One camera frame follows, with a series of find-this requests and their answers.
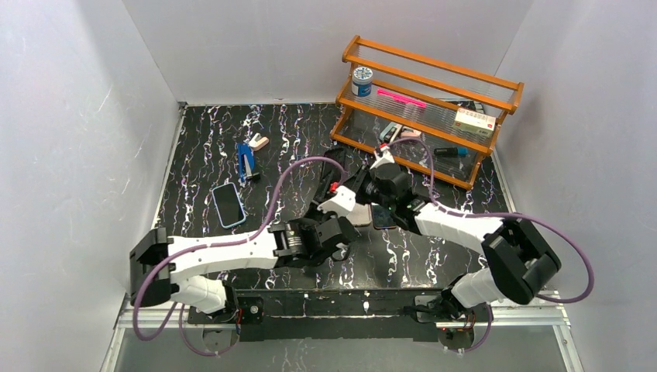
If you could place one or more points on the beige pink phone case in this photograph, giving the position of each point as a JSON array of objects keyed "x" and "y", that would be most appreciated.
[{"x": 360, "y": 216}]

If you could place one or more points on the white blue labelled jar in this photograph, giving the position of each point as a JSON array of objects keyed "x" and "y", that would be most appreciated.
[{"x": 361, "y": 81}]

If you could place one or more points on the light blue small stapler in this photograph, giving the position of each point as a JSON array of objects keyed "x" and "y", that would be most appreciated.
[{"x": 390, "y": 132}]

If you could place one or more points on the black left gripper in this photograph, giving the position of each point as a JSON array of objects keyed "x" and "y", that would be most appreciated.
[{"x": 325, "y": 193}]

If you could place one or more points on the white red cardboard box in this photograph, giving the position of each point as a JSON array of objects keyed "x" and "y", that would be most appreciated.
[{"x": 474, "y": 122}]

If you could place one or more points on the black arm mounting base bar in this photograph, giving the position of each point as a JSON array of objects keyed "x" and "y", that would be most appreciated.
[{"x": 347, "y": 314}]

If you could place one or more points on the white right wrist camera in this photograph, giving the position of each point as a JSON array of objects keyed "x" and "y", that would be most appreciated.
[{"x": 382, "y": 156}]

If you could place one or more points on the purple edged smartphone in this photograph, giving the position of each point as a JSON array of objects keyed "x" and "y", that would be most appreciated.
[{"x": 381, "y": 218}]

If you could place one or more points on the black blue marker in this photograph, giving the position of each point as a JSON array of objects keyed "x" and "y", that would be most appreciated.
[{"x": 455, "y": 151}]

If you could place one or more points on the small pink white stapler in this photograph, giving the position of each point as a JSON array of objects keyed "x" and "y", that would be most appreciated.
[{"x": 257, "y": 142}]

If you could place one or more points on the phone in light blue case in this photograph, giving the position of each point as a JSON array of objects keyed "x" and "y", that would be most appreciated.
[{"x": 228, "y": 205}]

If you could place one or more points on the pink pen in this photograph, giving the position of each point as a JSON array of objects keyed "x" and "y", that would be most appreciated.
[{"x": 401, "y": 98}]

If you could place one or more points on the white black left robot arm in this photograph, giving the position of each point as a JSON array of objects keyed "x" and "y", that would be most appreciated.
[{"x": 174, "y": 268}]

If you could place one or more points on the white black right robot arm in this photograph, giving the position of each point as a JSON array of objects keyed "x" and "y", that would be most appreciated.
[{"x": 520, "y": 262}]

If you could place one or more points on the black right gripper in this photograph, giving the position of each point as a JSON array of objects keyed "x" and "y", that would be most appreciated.
[{"x": 369, "y": 181}]

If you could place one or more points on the orange wooden shelf rack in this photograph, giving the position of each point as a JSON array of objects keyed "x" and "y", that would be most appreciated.
[{"x": 443, "y": 87}]

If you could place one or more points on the phone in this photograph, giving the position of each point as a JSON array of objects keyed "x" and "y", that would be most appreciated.
[
  {"x": 228, "y": 205},
  {"x": 329, "y": 173}
]

